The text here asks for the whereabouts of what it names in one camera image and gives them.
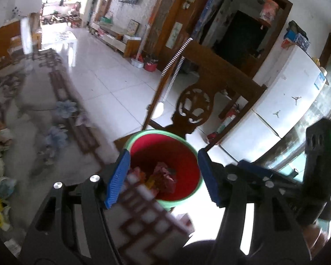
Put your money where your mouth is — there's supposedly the white refrigerator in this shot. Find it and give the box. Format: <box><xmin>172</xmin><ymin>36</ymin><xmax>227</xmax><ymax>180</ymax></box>
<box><xmin>219</xmin><ymin>44</ymin><xmax>329</xmax><ymax>169</ymax></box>

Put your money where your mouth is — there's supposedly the white plastic table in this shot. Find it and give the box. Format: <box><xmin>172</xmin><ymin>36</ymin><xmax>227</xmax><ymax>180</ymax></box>
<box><xmin>41</xmin><ymin>30</ymin><xmax>78</xmax><ymax>67</ymax></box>

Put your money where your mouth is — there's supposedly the white door picture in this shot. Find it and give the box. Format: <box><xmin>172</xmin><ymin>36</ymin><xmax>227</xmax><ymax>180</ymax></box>
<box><xmin>165</xmin><ymin>22</ymin><xmax>181</xmax><ymax>49</ymax></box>

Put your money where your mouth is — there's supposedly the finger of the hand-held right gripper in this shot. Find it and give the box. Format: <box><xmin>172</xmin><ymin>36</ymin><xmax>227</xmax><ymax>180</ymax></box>
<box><xmin>237</xmin><ymin>159</ymin><xmax>305</xmax><ymax>191</ymax></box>

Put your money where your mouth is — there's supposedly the dark red wrapper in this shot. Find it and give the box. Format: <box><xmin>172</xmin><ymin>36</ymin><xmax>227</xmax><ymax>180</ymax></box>
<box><xmin>152</xmin><ymin>162</ymin><xmax>178</xmax><ymax>194</ymax></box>

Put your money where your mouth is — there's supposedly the framed picture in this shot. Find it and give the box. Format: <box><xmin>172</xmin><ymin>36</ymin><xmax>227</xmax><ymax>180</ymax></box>
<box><xmin>126</xmin><ymin>19</ymin><xmax>141</xmax><ymax>36</ymax></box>

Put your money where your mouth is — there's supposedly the white coiled hose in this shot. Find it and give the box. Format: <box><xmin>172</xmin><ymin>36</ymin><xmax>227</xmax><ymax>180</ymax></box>
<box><xmin>152</xmin><ymin>37</ymin><xmax>194</xmax><ymax>118</ymax></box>

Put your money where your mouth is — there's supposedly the red fire extinguisher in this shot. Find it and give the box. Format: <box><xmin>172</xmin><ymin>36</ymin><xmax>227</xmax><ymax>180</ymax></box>
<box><xmin>222</xmin><ymin>103</ymin><xmax>241</xmax><ymax>128</ymax></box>

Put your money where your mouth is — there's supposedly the mop with white handle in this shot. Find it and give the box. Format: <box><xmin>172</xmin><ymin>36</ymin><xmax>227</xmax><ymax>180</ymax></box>
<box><xmin>136</xmin><ymin>10</ymin><xmax>155</xmax><ymax>63</ymax></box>

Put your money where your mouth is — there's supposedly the red bin with green rim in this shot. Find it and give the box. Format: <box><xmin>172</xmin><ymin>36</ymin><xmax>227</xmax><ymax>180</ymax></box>
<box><xmin>124</xmin><ymin>130</ymin><xmax>205</xmax><ymax>211</ymax></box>

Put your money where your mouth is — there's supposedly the pink plastic bag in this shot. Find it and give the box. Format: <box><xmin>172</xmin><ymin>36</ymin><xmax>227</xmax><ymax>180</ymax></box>
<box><xmin>260</xmin><ymin>0</ymin><xmax>279</xmax><ymax>23</ymax></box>

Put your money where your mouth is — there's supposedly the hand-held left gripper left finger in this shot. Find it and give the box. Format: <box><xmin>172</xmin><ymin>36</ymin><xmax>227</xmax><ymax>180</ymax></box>
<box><xmin>18</xmin><ymin>149</ymin><xmax>131</xmax><ymax>265</ymax></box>

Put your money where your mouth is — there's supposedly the pile of snack packets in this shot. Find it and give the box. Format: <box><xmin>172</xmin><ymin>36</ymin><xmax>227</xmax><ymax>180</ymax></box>
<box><xmin>0</xmin><ymin>120</ymin><xmax>18</xmax><ymax>195</ymax></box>

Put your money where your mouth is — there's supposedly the blue cardboard box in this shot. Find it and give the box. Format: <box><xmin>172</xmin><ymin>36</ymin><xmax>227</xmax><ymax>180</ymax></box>
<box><xmin>284</xmin><ymin>29</ymin><xmax>311</xmax><ymax>52</ymax></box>

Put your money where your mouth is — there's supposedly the person's right hand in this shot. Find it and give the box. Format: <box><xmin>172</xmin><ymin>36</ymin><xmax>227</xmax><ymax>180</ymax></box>
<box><xmin>302</xmin><ymin>222</ymin><xmax>330</xmax><ymax>258</ymax></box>

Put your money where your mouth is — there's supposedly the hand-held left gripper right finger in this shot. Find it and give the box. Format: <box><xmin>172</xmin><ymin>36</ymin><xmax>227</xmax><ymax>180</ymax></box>
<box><xmin>198</xmin><ymin>150</ymin><xmax>311</xmax><ymax>265</ymax></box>

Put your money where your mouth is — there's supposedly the low television cabinet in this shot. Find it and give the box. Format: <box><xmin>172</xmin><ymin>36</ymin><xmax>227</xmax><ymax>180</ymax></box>
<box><xmin>89</xmin><ymin>22</ymin><xmax>142</xmax><ymax>57</ymax></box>

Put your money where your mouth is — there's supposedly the small red bucket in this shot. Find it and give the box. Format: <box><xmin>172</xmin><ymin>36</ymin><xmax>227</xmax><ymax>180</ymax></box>
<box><xmin>144</xmin><ymin>58</ymin><xmax>159</xmax><ymax>72</ymax></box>

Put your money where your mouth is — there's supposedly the carved wooden chair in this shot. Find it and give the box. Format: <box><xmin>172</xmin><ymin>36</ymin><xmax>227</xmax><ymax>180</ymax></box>
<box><xmin>141</xmin><ymin>39</ymin><xmax>268</xmax><ymax>147</ymax></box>

